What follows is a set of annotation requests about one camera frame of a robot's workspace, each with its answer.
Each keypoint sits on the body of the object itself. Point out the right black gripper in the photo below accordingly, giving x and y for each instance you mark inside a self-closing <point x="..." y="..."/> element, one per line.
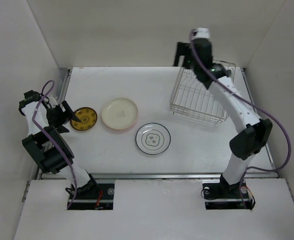
<point x="184" y="49"/>

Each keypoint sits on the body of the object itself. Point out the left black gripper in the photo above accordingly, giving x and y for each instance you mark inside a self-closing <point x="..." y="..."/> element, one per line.
<point x="64" y="117"/>

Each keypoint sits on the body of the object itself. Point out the small brown patterned plate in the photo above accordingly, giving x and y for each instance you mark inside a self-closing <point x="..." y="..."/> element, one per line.
<point x="88" y="118"/>

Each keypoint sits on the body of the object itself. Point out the wire dish rack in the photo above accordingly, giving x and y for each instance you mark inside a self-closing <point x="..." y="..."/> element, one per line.
<point x="193" y="101"/>

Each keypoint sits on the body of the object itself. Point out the cream plate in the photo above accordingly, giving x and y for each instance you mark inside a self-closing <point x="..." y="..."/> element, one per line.
<point x="119" y="112"/>

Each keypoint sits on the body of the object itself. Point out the pink plate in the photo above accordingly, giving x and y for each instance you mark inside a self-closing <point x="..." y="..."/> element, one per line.
<point x="122" y="129"/>

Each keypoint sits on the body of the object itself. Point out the white green-rimmed plate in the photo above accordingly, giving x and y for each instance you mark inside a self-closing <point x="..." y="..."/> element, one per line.
<point x="153" y="139"/>

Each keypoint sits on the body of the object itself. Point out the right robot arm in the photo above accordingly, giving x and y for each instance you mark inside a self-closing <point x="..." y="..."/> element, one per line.
<point x="252" y="131"/>

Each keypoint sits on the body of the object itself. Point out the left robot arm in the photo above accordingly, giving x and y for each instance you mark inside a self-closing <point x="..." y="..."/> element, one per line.
<point x="45" y="144"/>

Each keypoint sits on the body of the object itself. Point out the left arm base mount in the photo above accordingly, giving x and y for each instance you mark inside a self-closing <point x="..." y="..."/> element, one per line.
<point x="94" y="198"/>

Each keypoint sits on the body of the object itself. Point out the aluminium front rail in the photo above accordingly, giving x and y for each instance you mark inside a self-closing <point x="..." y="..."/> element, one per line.
<point x="163" y="176"/>

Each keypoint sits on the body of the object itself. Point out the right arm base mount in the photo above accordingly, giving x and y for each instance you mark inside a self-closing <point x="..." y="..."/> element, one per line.
<point x="218" y="198"/>

